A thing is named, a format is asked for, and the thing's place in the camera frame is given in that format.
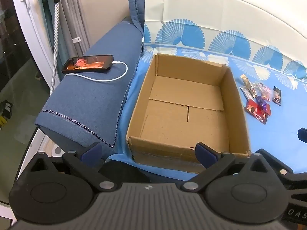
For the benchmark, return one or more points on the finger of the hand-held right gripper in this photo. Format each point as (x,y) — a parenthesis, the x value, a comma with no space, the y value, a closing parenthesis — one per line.
(287,179)
(302,136)

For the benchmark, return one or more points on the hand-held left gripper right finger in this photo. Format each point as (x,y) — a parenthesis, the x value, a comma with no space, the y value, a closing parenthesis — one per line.
(205,154)

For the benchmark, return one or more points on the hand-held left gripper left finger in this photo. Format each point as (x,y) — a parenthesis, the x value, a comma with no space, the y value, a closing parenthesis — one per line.
(92,152)

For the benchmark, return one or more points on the cardboard box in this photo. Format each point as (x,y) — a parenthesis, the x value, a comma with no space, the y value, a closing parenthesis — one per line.
(191,124)

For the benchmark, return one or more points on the red black snack packet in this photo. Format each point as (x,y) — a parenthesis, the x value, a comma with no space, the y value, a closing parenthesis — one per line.
(263,116)

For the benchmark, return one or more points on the purple snack bar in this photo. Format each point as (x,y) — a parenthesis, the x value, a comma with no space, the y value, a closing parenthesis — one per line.
(261,101)

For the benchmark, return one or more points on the red square snack packet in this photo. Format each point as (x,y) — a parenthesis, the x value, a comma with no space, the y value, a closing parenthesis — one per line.
(252,106)

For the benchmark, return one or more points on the clear candy bag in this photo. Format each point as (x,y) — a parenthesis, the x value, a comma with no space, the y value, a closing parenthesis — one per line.
(262,88)

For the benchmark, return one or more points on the silver stick packet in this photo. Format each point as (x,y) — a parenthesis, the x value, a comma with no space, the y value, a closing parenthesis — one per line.
(247,92)

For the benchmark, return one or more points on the cream wafer bar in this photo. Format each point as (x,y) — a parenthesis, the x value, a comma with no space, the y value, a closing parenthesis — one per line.
(245,79)

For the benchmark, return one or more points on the blue fabric sofa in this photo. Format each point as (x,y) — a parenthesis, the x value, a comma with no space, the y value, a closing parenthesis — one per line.
(96,95)

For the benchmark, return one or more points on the black smartphone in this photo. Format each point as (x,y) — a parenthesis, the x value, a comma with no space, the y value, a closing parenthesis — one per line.
(86,63)

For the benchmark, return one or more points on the white curtain clip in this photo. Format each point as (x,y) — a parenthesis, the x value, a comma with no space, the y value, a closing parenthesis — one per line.
(76,39)

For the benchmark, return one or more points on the grey curtain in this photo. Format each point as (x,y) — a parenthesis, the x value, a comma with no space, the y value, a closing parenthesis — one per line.
(72,16)

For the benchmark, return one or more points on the teal curtain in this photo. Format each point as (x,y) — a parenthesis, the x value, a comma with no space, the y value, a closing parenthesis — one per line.
(46,12)

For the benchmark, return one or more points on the white door frame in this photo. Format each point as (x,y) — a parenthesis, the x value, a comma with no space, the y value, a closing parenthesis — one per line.
(33,31)

